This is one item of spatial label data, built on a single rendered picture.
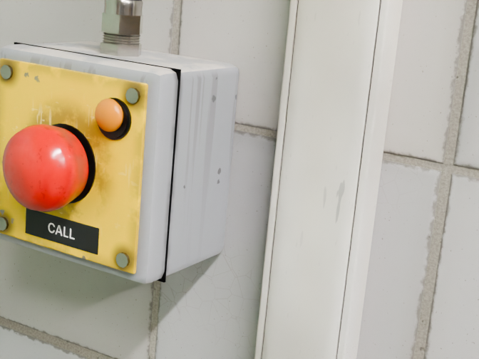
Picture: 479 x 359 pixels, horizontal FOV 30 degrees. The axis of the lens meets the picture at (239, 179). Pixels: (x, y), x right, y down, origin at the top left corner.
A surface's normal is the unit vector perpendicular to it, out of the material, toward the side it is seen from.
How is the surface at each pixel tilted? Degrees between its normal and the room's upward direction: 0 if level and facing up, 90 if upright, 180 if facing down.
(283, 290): 90
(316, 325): 90
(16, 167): 88
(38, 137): 56
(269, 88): 90
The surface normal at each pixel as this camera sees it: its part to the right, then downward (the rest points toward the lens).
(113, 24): -0.51, 0.16
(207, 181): 0.85, 0.19
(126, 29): 0.48, 0.25
